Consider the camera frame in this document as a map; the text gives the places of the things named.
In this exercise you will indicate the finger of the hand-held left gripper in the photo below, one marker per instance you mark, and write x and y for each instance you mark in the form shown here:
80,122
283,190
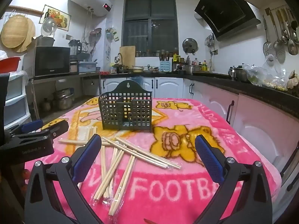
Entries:
56,133
32,124

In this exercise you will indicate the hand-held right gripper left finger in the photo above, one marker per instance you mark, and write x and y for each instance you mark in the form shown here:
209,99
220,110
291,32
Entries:
87,158

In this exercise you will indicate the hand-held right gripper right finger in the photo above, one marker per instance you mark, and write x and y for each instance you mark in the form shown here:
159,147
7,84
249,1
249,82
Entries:
209,158

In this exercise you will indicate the dark green plastic utensil basket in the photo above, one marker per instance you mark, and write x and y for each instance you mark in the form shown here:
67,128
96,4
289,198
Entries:
109,112

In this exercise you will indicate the pile of wooden chopsticks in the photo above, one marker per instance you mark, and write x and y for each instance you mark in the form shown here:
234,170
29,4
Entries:
144,154

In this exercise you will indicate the row of hanging kitchen utensils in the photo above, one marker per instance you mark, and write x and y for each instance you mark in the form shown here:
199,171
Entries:
280,46

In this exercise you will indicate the white plastic drawer unit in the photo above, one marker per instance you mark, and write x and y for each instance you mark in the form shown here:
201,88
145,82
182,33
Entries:
16,102

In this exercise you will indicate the stack of steel pots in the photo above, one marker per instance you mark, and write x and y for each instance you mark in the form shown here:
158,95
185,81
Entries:
64,100

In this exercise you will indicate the pink printed blanket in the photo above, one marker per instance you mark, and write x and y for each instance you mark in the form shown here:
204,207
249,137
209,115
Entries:
245,144

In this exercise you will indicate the metal kitchen shelf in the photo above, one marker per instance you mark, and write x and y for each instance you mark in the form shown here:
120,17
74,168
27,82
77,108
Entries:
58,78

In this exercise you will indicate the red plastic basin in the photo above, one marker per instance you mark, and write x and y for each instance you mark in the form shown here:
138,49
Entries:
9,64

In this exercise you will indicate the black microwave oven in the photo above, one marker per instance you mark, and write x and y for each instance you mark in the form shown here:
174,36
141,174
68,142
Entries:
51,61

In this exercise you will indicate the grey pot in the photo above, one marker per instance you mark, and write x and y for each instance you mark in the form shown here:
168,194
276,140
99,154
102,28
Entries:
44,41

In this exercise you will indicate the black kitchen countertop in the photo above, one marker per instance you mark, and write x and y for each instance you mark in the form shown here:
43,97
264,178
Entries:
257,88

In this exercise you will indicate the white kitchen cabinets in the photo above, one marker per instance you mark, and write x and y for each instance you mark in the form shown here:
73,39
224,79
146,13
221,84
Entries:
168,84

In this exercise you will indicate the round wooden board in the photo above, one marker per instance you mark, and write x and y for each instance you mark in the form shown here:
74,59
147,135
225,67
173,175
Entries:
31,35

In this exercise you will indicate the steel cooking pot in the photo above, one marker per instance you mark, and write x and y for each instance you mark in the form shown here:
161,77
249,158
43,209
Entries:
191,70

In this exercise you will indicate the cluster of condiment bottles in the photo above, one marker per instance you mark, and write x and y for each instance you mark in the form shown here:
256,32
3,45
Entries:
204,66

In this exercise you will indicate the round bamboo tray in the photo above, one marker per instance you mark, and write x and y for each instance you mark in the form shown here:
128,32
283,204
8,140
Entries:
14,31

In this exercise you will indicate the clear plastic bags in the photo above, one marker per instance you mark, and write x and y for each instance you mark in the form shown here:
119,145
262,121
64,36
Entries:
261,74

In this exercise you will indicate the glass pot lid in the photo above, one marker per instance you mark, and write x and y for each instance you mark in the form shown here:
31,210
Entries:
48,26

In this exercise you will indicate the steel faucet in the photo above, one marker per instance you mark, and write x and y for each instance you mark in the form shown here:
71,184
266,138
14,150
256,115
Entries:
119,56

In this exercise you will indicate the blue knife block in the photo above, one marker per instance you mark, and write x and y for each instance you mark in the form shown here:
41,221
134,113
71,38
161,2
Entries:
165,65

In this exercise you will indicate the small cooking pot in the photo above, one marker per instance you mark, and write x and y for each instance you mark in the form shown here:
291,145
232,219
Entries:
138,69

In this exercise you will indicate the wooden cutting board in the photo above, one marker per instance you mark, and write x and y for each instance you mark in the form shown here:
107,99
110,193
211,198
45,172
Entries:
127,53

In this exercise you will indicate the hanging wok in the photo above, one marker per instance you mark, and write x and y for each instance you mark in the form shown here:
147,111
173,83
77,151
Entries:
95,32

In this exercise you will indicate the hanging green white packets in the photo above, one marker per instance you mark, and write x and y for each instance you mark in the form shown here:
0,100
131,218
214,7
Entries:
113,35

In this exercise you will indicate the steel pot lid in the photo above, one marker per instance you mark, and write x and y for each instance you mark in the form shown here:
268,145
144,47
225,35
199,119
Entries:
189,45

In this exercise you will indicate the row of windowsill jars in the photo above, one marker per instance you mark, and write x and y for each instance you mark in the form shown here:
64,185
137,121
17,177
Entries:
156,53

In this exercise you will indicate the hanging small kitchen tools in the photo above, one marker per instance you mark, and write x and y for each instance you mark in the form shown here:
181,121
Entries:
209,40

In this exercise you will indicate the dark framed window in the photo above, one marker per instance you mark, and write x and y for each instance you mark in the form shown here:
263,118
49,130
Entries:
149,28

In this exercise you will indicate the black range hood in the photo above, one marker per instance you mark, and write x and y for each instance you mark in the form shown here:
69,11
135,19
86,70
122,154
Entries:
226,11

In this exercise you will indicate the wall power socket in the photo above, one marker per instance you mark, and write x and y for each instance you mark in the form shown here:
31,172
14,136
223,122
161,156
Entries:
215,51

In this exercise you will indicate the fruit wall picture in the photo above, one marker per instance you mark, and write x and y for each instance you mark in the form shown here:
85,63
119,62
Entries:
59,18

